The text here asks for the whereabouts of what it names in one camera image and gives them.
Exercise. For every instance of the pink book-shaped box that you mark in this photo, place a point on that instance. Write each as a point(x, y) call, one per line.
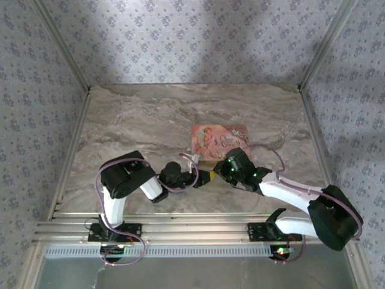
point(210, 138)

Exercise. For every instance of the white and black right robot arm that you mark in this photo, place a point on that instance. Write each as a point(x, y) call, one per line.
point(285, 192)

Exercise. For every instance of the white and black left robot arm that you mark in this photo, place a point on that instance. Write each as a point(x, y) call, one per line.
point(114, 207)

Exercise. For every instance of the grey metal sheet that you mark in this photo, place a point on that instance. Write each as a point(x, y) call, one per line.
point(195, 274)

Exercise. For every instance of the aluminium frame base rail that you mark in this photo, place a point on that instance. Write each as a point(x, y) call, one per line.
point(195, 228)

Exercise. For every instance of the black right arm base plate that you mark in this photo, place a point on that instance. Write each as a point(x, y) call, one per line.
point(255, 231)

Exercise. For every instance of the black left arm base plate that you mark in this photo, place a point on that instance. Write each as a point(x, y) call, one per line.
point(132, 230)

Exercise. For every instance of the aluminium table side rail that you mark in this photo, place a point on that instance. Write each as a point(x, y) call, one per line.
point(76, 126)
point(311, 126)

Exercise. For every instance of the aluminium frame upright post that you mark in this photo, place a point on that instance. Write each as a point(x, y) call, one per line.
point(327, 45)
point(62, 45)

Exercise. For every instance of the aluminium frame leg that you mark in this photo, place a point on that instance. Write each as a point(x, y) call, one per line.
point(359, 268)
point(30, 268)

